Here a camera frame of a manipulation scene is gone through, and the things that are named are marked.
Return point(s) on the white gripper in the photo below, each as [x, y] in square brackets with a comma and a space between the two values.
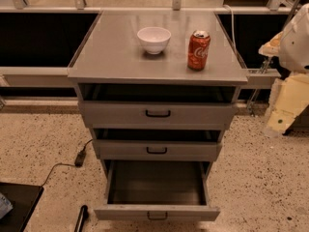
[295, 47]

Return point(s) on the grey bottom drawer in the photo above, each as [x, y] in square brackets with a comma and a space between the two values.
[157, 191]

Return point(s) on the grey drawer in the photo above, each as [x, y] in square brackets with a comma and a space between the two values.
[157, 191]
[156, 150]
[156, 115]

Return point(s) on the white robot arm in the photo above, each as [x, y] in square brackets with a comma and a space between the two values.
[295, 44]

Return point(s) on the grey metal drawer cabinet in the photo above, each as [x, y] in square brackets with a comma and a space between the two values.
[113, 67]

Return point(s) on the grey top drawer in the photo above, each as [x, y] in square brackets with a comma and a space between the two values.
[156, 115]

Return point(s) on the grey middle drawer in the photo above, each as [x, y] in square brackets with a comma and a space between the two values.
[156, 150]

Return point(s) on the red cola can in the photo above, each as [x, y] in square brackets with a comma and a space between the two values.
[198, 50]

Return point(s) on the white ceramic bowl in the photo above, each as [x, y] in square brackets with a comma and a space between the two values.
[154, 39]

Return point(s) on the black table corner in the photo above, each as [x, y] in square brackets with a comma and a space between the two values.
[24, 199]

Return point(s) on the blue-white packet on table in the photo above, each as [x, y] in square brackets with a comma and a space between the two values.
[5, 205]

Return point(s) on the black power adapter with cable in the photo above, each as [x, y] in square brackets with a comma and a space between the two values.
[78, 162]

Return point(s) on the black cylindrical handle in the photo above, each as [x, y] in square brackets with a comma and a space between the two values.
[83, 215]

